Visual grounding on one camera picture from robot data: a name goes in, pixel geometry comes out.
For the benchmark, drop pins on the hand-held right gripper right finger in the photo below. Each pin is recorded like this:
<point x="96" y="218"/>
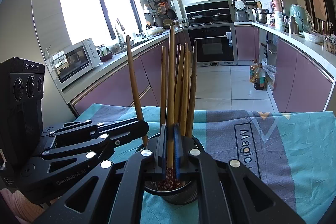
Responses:
<point x="176" y="155"/>

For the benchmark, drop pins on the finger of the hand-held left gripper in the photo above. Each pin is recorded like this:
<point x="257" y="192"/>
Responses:
<point x="128" y="138"/>
<point x="126" y="126"/>

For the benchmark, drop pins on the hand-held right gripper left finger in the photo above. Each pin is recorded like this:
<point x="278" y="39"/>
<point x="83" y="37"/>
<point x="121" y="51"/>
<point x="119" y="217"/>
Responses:
<point x="164" y="153"/>

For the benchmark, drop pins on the black mesh utensil holder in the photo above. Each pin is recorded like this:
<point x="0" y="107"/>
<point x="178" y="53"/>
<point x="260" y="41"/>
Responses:
<point x="170" y="196"/>

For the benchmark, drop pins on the bundle of wooden chopsticks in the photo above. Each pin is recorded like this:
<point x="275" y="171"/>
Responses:
<point x="183" y="95"/>

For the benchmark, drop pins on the person's left forearm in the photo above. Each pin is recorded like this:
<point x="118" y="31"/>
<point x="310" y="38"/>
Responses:
<point x="18" y="204"/>

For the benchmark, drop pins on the purple base cabinets with sink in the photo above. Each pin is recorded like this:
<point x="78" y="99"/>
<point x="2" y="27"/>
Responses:
<point x="110" y="85"/>

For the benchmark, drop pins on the white microwave oven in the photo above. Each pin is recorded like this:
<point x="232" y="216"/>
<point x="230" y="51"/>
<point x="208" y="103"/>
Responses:
<point x="73" y="61"/>

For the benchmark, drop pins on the dark red bowl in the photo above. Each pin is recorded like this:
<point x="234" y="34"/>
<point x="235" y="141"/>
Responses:
<point x="107" y="56"/>

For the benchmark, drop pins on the grey refrigerator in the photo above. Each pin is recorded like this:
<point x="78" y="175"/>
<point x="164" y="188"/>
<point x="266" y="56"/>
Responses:
<point x="21" y="29"/>

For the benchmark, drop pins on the steel sink faucet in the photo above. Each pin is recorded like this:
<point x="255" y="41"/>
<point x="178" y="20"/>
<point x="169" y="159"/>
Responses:
<point x="120" y="29"/>

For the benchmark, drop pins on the teal and grey printed cloth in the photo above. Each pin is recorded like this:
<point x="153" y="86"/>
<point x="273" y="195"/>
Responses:
<point x="275" y="161"/>

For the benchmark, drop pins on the white casserole pot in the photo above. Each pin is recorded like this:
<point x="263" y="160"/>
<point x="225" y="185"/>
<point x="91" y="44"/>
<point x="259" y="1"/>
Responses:
<point x="155" y="31"/>

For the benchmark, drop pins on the oil bottles on floor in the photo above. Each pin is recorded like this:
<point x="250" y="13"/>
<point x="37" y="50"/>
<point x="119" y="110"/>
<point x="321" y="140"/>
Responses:
<point x="260" y="79"/>

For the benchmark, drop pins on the yellow cooking oil bottle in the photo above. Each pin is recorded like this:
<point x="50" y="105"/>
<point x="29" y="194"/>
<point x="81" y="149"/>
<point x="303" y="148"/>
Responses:
<point x="252" y="71"/>

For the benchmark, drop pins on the kitchen window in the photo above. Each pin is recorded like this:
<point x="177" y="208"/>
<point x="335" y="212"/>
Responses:
<point x="78" y="8"/>

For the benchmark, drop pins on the black built-in oven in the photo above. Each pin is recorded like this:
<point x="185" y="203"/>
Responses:
<point x="212" y="45"/>

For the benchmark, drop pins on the hanging black frying pan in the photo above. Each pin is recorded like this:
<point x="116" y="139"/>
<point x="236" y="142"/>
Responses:
<point x="171" y="14"/>

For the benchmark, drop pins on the white plastic bag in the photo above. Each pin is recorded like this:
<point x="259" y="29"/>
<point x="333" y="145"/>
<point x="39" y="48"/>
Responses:
<point x="270" y="73"/>

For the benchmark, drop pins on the black wok with lid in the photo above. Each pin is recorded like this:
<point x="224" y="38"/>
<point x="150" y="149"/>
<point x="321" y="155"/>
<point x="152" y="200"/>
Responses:
<point x="197" y="19"/>
<point x="219" y="18"/>

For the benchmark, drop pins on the black range hood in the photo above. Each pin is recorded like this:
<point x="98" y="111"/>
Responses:
<point x="207" y="7"/>

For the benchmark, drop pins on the white rice cooker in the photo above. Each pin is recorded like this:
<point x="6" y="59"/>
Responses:
<point x="241" y="10"/>

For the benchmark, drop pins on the stainless steel pot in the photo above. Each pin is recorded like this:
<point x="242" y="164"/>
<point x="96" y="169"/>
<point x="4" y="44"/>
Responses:
<point x="261" y="16"/>

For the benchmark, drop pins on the grey thermos bottle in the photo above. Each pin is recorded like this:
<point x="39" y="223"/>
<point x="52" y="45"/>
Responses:
<point x="293" y="26"/>

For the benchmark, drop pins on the pink kettle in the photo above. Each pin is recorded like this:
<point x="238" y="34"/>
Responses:
<point x="277" y="5"/>

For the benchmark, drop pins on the teal wrapped appliance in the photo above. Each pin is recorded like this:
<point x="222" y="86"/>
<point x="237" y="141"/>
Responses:
<point x="302" y="16"/>

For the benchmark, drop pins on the clear plastic container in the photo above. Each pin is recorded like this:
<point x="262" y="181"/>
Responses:
<point x="330" y="44"/>

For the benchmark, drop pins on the framed wall painting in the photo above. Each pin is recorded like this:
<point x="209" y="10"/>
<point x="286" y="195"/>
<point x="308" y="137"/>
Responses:
<point x="318" y="6"/>

